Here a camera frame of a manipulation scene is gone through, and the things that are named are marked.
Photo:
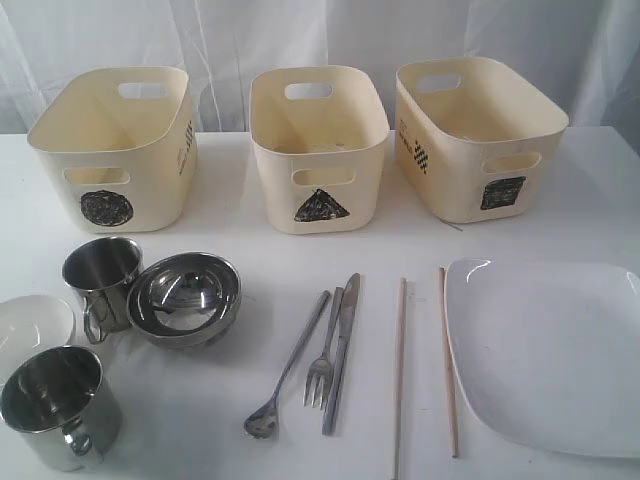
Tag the steel table knife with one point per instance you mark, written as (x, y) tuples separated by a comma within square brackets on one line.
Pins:
[(347, 312)]

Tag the wooden chopstick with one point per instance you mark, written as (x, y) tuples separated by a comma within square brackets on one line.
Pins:
[(398, 378), (448, 371)]

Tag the steel fork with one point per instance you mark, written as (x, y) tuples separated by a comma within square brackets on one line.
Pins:
[(320, 373)]

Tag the steel bowl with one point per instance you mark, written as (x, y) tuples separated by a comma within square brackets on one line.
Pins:
[(185, 300)]

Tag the steel long-handled spoon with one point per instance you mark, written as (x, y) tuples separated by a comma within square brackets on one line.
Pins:
[(263, 423)]

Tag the steel mug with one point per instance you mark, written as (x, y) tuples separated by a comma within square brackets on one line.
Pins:
[(61, 404), (101, 274)]

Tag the white round bowl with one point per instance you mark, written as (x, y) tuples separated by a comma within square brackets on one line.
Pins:
[(31, 324)]

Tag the steel mug front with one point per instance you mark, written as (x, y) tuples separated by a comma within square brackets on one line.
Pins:
[(61, 404)]

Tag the cream bin with triangle mark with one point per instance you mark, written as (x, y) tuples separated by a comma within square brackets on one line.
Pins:
[(319, 136)]

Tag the cream bin with square mark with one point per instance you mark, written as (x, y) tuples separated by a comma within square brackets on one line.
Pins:
[(473, 137)]

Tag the cream bin with circle mark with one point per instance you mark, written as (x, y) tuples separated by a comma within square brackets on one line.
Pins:
[(118, 146)]

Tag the white square plate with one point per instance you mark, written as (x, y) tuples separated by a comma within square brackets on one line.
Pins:
[(547, 352)]

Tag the white backdrop curtain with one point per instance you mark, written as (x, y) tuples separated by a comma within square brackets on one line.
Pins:
[(584, 55)]

